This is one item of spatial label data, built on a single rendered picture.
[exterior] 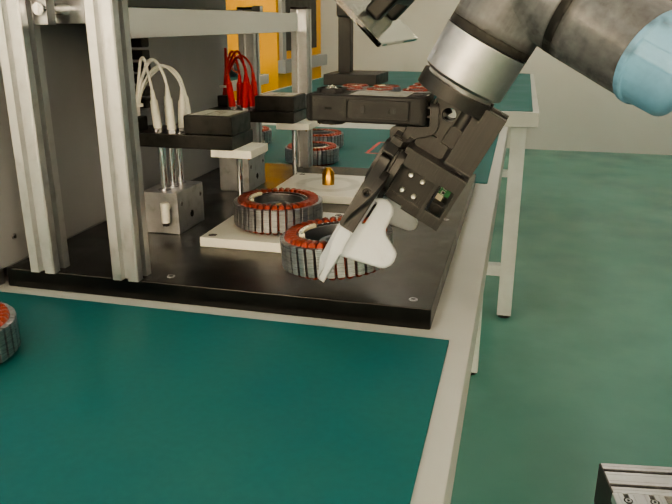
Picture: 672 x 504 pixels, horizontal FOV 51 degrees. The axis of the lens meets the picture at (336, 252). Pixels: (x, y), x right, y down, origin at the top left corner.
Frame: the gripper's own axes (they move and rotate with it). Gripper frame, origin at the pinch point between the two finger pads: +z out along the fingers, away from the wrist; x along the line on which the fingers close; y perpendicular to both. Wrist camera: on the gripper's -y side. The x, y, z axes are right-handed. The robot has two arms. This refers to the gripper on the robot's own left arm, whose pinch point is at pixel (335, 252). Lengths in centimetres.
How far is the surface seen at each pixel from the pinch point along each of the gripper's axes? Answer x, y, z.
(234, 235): 10.5, -12.6, 10.2
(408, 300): -1.1, 8.6, -0.3
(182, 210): 13.4, -20.9, 12.8
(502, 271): 177, 39, 53
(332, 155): 71, -17, 15
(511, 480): 81, 56, 63
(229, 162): 36.4, -25.1, 13.5
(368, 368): -12.1, 8.5, 2.0
